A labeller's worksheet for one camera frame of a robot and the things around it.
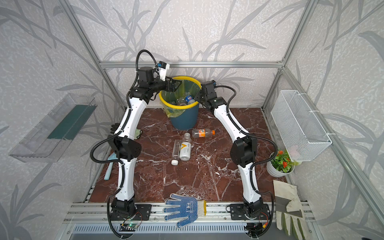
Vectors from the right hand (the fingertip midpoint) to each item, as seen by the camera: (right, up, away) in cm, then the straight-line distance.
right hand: (196, 90), depth 90 cm
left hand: (-10, +7, -8) cm, 15 cm away
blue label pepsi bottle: (-5, -4, +9) cm, 11 cm away
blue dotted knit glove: (-3, -63, -15) cm, 65 cm away
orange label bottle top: (+4, -27, +9) cm, 29 cm away
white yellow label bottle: (-7, -35, +1) cm, 36 cm away
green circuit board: (-31, -69, -20) cm, 78 cm away
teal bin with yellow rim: (-10, -10, -2) cm, 14 cm away
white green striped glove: (+47, -64, -17) cm, 81 cm away
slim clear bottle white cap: (-14, -38, +5) cm, 41 cm away
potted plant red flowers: (+44, -41, -15) cm, 62 cm away
